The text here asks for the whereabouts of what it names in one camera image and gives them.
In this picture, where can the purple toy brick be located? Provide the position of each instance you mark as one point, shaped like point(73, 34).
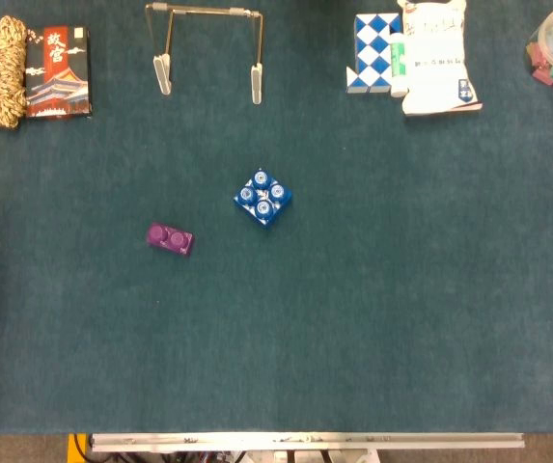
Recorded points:
point(170, 239)

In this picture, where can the blue toy brick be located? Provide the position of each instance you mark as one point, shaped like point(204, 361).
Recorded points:
point(262, 198)

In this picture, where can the black red card box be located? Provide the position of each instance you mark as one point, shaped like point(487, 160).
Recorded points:
point(59, 72)

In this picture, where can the blue white snake cube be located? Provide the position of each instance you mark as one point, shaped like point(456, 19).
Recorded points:
point(370, 48)

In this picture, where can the white green glue stick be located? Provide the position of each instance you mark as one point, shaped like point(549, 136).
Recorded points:
point(398, 62)

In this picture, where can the white snack bag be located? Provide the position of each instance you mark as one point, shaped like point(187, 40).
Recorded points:
point(437, 62)

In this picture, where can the aluminium profile rail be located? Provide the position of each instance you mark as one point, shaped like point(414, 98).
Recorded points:
point(305, 441)

